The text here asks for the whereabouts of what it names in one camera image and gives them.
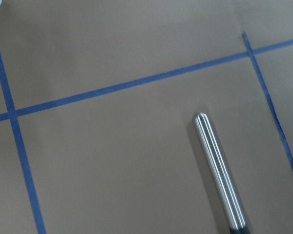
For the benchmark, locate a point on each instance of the steel muddler black tip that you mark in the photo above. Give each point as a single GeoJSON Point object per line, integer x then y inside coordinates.
{"type": "Point", "coordinates": [220, 174]}

